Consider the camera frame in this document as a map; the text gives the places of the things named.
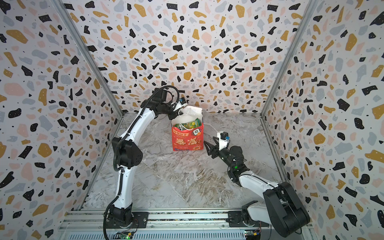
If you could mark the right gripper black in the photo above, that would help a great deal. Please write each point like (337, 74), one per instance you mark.
(216, 148)

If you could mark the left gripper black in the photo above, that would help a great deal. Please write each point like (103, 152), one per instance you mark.
(175, 115)

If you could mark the red paper bag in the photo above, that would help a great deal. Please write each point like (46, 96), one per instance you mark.
(188, 140)

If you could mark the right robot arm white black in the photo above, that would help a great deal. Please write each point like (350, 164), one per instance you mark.
(280, 207)

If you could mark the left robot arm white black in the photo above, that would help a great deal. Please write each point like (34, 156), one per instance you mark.
(127, 156)

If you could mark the green snack pack in bag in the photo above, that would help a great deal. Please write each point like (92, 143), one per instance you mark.
(189, 125)

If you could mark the right circuit board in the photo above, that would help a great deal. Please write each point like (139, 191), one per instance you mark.
(253, 235)

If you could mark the circuit board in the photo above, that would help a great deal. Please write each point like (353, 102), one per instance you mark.
(253, 235)
(126, 235)

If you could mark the left circuit board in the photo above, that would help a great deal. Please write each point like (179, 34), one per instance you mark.
(126, 235)

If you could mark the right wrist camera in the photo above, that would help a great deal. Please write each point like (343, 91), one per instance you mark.
(224, 140)

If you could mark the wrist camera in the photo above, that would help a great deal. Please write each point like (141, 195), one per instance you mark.
(180, 104)
(224, 140)

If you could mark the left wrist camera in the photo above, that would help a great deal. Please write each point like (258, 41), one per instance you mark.
(180, 104)

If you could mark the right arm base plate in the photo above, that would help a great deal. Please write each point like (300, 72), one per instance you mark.
(237, 219)

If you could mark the right corner aluminium post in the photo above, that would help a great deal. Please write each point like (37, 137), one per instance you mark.
(312, 4)

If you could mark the corner aluminium post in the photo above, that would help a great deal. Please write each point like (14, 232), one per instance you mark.
(64, 15)
(312, 4)

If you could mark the left corner aluminium post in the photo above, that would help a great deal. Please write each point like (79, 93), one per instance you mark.
(64, 15)

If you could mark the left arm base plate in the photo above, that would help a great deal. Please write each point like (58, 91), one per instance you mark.
(135, 220)

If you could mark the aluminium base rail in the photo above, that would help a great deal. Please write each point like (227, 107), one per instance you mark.
(163, 224)

